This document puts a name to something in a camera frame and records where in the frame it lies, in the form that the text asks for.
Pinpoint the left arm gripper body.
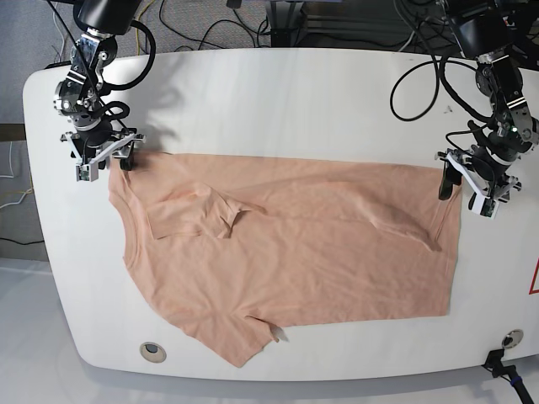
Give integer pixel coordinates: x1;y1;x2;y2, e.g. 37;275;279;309
435;146;522;200

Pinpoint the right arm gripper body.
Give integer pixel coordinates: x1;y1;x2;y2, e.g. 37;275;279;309
60;120;146;168

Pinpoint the peach T-shirt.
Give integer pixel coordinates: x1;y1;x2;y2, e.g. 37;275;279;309
109;151;462;368

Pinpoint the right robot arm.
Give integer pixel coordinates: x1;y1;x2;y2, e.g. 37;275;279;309
54;1;156;182

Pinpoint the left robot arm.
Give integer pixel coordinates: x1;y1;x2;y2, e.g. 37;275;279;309
439;1;538;203

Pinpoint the black equipment base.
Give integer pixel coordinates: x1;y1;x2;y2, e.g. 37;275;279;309
265;1;312;48

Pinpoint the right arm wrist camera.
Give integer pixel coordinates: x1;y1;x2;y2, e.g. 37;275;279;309
76;162;99;182

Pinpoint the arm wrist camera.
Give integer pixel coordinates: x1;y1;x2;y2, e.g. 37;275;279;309
76;162;99;182
468;192;499;220

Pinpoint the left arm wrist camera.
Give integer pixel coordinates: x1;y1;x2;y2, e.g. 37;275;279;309
468;192;499;220

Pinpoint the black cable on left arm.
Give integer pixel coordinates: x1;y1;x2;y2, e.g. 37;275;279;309
389;50;494;127

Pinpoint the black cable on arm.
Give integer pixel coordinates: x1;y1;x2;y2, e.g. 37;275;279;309
100;19;157;127
389;50;494;127

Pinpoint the yellow cable on floor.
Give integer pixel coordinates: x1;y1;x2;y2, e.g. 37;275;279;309
135;0;157;56

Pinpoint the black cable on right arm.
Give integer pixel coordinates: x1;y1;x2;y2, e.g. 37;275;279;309
100;19;157;127

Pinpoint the right table cable grommet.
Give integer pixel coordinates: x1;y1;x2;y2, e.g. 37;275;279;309
502;329;524;349

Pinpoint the table cable grommet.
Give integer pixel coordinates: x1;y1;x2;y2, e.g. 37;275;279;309
140;342;167;364
502;329;524;349

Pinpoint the black clamp with cable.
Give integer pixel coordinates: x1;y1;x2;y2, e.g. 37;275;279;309
483;348;534;404

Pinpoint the left table cable grommet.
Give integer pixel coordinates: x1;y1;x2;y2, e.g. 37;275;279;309
140;342;167;364

